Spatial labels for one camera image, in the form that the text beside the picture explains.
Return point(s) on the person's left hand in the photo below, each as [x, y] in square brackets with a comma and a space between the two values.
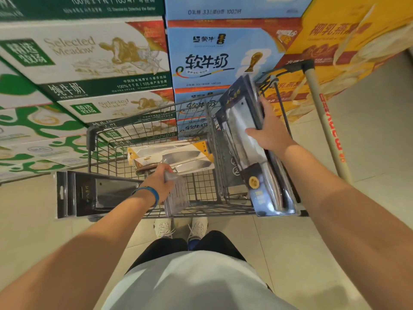
[158, 184]

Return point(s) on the person's right hand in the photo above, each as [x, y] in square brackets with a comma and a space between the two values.
[274, 135]

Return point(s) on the black cleaver packets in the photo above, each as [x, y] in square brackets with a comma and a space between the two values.
[96, 193]
[245, 109]

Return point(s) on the person's right forearm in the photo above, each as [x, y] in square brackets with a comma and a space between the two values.
[348, 216]

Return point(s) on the person's left forearm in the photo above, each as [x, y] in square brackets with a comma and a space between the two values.
[80, 248]

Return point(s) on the dark cart seat panel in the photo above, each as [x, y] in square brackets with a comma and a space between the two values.
[230, 164]

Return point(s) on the blue wristband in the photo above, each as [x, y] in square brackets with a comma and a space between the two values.
[150, 192]

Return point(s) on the white left shoe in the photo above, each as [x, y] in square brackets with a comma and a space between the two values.
[163, 227]

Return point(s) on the white shoe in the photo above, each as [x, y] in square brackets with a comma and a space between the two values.
[163, 227]
[198, 227]

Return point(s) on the white right shoe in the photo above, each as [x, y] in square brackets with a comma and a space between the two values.
[198, 227]

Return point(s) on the black shorts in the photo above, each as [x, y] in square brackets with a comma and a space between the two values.
[167, 246]

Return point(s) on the blue right sock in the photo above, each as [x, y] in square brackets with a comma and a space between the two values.
[192, 245]

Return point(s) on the stack of light blue cartons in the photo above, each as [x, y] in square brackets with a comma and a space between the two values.
[219, 54]

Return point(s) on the white shirt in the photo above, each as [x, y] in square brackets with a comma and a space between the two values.
[193, 284]

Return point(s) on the stack of green swirl cartons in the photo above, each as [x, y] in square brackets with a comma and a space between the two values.
[25, 125]

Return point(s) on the stack of dark green cartons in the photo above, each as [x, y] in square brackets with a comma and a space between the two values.
[80, 54]

